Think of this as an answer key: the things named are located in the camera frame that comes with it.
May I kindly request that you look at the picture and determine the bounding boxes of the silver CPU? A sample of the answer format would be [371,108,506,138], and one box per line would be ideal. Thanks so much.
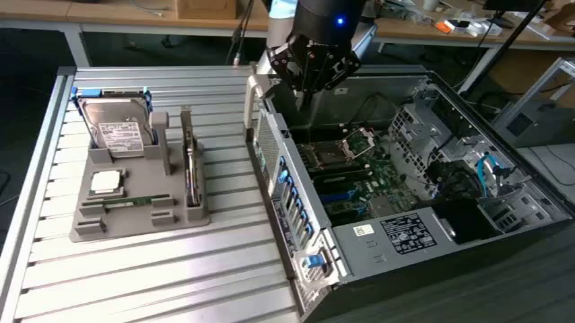
[90,170,123,194]

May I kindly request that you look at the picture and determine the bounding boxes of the blue expansion slot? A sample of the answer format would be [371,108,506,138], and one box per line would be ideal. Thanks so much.
[320,191,356,203]

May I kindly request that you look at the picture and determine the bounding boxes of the black hanging cable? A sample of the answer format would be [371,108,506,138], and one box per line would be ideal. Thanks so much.
[227,0,254,67]

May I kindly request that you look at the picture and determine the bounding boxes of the brown cardboard box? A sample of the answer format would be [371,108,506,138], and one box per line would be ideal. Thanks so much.
[175,0,238,20]

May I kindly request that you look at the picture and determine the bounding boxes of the green motherboard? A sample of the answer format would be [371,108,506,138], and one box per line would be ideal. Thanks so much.
[294,126,422,226]

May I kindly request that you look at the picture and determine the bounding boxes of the brown cardboard piece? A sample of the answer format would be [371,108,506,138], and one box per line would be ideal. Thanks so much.
[543,3,575,38]

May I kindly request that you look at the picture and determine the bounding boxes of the CPU socket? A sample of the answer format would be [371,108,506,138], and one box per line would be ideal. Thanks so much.
[310,143,350,169]

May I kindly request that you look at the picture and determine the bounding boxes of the grey metal cabinet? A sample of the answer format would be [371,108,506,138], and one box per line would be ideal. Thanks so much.
[491,57,575,149]

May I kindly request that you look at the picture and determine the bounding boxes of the metal socket cover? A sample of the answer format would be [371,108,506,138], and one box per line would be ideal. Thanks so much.
[340,127,376,157]

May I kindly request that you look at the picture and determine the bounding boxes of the white small box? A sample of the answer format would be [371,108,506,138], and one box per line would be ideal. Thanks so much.
[465,22,502,38]

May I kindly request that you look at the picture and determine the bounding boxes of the black slanted pole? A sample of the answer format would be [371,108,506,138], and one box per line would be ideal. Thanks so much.
[458,0,551,94]

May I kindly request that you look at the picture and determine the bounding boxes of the green RAM stick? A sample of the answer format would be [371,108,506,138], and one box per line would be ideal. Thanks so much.
[83,196,172,207]

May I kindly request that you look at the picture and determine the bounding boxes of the grey parts rack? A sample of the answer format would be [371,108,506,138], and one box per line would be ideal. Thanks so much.
[70,110,212,243]

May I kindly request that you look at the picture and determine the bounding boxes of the open black PC case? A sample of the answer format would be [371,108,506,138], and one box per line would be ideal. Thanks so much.
[242,65,575,323]

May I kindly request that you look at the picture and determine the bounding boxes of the orange small box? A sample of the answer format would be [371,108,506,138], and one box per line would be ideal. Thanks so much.
[434,19,471,34]

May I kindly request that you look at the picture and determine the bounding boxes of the light blue wire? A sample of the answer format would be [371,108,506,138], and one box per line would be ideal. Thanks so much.
[475,153,507,198]

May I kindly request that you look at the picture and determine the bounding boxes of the black RAM slot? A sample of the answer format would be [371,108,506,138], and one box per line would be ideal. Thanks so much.
[312,170,374,186]

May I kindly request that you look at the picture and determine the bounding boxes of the black monitor stand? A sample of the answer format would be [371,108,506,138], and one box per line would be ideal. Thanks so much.
[483,0,518,28]

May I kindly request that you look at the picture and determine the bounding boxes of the wooden desk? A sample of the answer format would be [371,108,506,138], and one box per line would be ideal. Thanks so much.
[372,0,575,98]
[0,0,271,68]

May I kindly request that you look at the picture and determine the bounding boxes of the hard disk in blue caddy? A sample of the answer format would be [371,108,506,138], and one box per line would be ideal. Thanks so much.
[71,87,156,159]

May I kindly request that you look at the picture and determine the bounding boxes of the grey chipset heatsink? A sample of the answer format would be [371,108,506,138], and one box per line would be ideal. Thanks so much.
[367,196,396,216]

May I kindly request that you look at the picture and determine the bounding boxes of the grey power supply unit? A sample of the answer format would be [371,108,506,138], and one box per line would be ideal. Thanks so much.
[331,207,455,277]

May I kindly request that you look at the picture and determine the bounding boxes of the metal disk bay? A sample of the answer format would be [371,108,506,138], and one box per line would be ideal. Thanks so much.
[388,102,455,203]

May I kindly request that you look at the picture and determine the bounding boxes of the black graphics card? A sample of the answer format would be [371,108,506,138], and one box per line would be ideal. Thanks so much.
[179,105,203,207]

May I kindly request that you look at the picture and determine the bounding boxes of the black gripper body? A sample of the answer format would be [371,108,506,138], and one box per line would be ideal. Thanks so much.
[287,0,363,90]

